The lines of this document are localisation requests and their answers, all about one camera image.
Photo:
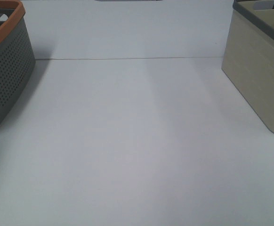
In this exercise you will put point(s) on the grey basket with orange rim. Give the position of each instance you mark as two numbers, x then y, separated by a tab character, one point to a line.
17	59

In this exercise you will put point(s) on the beige plastic basket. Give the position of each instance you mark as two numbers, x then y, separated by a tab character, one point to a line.
249	55

